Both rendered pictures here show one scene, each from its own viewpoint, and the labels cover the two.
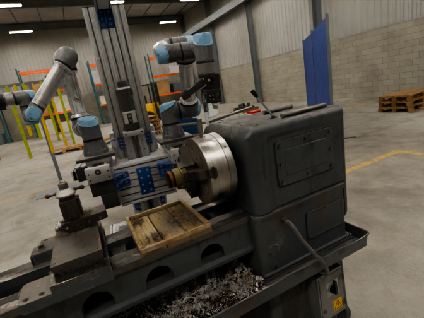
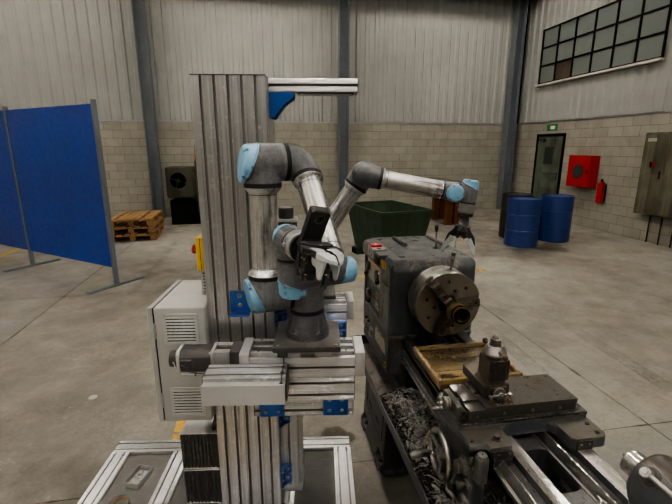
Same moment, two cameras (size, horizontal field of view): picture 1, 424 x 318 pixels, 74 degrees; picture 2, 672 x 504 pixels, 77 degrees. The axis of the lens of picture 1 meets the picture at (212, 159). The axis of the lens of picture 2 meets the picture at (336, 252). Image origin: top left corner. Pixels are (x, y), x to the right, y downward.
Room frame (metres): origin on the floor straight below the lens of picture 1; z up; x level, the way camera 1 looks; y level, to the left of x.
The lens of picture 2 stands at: (1.29, 2.01, 1.80)
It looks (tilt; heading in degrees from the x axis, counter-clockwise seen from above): 14 degrees down; 284
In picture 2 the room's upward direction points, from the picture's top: straight up
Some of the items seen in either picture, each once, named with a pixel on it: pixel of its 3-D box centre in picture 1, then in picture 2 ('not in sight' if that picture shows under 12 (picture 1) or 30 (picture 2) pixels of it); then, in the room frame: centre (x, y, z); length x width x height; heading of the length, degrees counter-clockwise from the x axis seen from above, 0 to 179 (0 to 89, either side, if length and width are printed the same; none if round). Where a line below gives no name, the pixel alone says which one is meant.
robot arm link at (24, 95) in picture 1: (24, 98); (290, 241); (1.67, 0.99, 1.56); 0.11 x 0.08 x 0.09; 127
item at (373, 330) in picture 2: (284, 253); (407, 379); (1.43, -0.33, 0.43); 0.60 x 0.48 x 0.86; 114
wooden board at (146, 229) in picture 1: (165, 223); (464, 363); (1.16, 0.26, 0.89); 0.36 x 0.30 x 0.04; 24
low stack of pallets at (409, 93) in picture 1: (406, 100); (138, 225); (7.39, -5.40, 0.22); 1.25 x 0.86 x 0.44; 117
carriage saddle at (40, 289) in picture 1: (68, 256); (517, 417); (1.00, 0.63, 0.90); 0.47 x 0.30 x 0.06; 24
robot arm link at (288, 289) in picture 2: (30, 115); (297, 276); (1.66, 0.98, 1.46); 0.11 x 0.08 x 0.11; 37
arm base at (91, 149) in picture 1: (94, 146); (307, 319); (1.73, 0.70, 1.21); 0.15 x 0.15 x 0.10
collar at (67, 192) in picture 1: (65, 191); (494, 348); (1.09, 0.61, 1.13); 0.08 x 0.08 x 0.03
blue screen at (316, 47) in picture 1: (315, 79); (19, 189); (7.40, -2.99, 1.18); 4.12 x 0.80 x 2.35; 166
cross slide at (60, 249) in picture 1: (77, 238); (506, 396); (1.03, 0.59, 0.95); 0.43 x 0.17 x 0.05; 24
